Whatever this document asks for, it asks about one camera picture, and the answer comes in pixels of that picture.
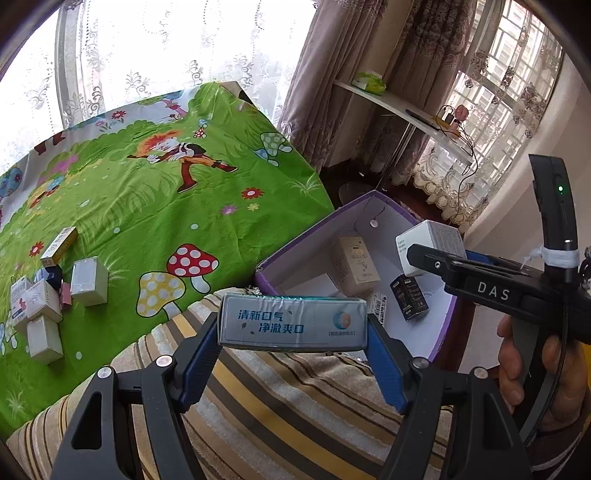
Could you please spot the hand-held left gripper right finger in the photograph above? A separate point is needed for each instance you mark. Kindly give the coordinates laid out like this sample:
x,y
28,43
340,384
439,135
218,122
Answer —
x,y
385,364

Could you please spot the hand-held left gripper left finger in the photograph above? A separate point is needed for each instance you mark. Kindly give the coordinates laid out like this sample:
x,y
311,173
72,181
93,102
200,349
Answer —
x,y
203,350

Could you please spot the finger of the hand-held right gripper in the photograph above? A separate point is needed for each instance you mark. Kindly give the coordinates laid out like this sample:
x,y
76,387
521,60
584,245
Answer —
x,y
431,263
482,259

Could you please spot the white box with grey text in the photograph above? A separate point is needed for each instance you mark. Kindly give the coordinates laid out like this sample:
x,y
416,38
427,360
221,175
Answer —
x,y
434,235

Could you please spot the black and grey box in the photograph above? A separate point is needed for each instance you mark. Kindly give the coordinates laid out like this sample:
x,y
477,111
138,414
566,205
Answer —
x,y
408,300

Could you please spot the white box with barcode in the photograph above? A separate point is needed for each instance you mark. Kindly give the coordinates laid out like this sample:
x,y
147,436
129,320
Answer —
x,y
381,304

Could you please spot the beige cardboard box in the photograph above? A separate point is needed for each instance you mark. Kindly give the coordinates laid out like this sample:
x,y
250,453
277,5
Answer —
x,y
355,267

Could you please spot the purple cardboard box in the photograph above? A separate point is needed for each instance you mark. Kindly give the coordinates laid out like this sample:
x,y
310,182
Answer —
x,y
360,217

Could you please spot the long silver printed box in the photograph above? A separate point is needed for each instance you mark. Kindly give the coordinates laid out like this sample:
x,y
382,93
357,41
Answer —
x,y
291,323

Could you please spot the grey and white box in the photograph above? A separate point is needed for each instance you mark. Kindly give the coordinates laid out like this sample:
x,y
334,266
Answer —
x,y
90,281

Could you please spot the small pink box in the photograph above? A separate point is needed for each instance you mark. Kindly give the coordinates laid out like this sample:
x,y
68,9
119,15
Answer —
x,y
67,295

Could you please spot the plain white box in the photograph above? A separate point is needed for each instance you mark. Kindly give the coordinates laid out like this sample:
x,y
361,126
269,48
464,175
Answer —
x,y
45,341

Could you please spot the small blue box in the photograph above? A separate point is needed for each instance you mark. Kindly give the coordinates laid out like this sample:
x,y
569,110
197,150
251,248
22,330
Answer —
x,y
54,277

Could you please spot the yellow and white box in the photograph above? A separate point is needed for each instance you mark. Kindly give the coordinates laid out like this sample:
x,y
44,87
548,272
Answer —
x,y
59,247

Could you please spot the red and white box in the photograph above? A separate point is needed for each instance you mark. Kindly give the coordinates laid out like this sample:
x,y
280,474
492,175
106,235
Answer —
x,y
18,300

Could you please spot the person's right hand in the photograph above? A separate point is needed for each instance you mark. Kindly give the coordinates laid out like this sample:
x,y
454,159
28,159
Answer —
x,y
512,364

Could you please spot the striped velvet cushion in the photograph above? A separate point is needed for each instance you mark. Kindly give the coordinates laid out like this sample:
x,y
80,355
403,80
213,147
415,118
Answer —
x,y
286,392

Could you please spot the round grey fan base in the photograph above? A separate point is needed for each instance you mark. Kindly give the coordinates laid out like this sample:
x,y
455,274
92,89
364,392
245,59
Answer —
x,y
355,194

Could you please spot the green cartoon printed cloth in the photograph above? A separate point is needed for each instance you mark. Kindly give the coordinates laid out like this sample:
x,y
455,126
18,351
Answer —
x,y
138,221

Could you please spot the floral lace curtain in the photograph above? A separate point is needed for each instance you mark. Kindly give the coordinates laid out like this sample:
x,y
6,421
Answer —
x,y
508,115

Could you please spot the small pink gadget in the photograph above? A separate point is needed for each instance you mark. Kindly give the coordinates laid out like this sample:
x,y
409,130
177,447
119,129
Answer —
x,y
461,114

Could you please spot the white shelf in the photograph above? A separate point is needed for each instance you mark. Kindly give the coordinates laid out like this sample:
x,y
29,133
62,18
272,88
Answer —
x,y
397,104

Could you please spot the green tissue pack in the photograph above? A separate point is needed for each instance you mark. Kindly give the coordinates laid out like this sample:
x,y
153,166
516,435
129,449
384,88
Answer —
x,y
369,83

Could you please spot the pink patterned curtain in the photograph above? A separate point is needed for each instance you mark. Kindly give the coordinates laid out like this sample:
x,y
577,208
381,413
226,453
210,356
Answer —
x,y
369,46

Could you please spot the white lace curtain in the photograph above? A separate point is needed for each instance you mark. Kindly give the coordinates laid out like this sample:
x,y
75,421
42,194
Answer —
x,y
161,46

